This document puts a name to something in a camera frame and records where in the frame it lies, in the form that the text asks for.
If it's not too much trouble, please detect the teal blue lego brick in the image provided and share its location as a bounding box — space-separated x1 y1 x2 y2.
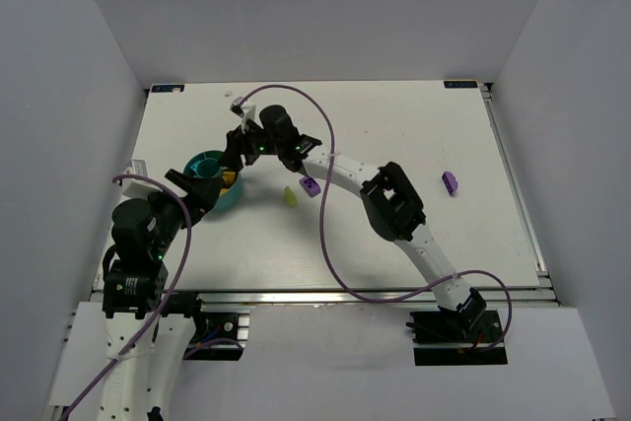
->
190 160 205 177

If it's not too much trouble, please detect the purple hollow lego brick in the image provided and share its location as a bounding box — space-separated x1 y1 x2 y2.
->
299 176 321 198

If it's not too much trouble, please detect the light green lego brick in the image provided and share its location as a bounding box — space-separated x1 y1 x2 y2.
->
283 186 298 208

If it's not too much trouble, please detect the purple curved lego brick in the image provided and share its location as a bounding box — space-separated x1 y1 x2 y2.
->
442 171 458 196

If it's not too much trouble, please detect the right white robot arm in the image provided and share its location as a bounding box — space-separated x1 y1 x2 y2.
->
220 102 486 332

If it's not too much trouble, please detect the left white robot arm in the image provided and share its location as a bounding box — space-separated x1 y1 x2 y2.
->
97 170 232 420

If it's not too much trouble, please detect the teal divided round container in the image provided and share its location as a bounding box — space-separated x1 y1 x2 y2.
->
183 150 244 214

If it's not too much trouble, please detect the left blue corner label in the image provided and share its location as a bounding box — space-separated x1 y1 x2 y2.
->
150 84 184 94

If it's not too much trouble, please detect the blue corner label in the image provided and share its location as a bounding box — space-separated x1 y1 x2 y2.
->
443 80 479 89
150 84 184 94

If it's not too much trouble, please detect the right blue corner label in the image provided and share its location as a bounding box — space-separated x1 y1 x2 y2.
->
443 80 479 89

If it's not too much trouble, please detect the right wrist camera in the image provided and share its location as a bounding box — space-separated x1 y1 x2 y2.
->
230 97 256 133

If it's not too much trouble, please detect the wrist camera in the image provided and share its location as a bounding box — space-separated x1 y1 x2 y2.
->
120 159 159 200
230 97 256 133

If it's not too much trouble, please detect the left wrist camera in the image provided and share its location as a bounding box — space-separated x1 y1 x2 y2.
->
120 159 159 200

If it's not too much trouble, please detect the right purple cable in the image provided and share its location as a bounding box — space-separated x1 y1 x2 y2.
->
236 85 514 354

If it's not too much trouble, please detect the purple cable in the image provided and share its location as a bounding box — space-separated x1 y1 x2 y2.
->
61 173 245 421
236 85 514 354

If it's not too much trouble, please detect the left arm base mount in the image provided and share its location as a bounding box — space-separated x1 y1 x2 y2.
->
161 292 245 362

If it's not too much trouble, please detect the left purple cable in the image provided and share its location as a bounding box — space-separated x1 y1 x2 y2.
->
61 173 245 421

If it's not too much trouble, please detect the aluminium table rail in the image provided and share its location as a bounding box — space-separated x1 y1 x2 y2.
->
89 272 559 307

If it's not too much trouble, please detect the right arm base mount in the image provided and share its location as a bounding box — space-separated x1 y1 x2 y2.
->
406 290 508 367

